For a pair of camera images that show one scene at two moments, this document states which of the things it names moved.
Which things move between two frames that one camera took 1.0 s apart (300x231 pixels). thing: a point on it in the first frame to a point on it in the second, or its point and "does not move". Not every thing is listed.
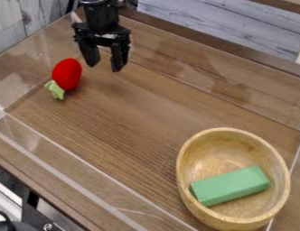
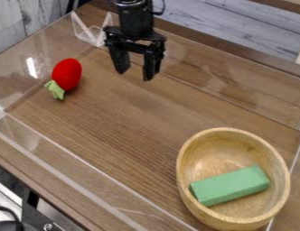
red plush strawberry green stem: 66,77 does not move
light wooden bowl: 221,151 does not move
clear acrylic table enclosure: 90,136 does not move
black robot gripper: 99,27 to 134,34
